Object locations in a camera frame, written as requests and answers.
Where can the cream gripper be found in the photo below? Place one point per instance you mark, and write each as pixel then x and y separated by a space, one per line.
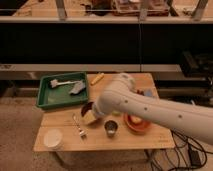
pixel 89 118

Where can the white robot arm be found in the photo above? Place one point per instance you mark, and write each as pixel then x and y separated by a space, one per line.
pixel 118 94

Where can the small metal cup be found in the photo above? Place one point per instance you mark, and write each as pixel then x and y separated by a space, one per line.
pixel 110 128

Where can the light green plastic cup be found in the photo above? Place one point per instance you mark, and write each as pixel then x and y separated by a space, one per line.
pixel 116 113

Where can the white paper cup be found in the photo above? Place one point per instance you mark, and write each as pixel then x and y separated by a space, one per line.
pixel 53 139

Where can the dark brown bowl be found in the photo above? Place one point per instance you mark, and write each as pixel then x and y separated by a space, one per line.
pixel 86 108

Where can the grey cloth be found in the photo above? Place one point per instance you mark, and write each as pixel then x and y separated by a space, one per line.
pixel 77 88

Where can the yellow toy banana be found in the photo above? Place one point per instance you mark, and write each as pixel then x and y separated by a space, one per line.
pixel 97 78

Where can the green plastic tray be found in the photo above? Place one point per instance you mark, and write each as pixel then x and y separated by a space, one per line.
pixel 52 94

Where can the orange fruit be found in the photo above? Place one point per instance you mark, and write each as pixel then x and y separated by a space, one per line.
pixel 135 120

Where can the red brown toy block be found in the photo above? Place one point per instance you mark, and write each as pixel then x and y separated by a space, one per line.
pixel 140 92

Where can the orange bowl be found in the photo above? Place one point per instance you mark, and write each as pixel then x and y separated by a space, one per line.
pixel 137 128

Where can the blue sponge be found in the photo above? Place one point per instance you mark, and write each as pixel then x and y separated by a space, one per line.
pixel 148 93

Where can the black power adapter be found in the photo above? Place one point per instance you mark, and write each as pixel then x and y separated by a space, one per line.
pixel 194 158

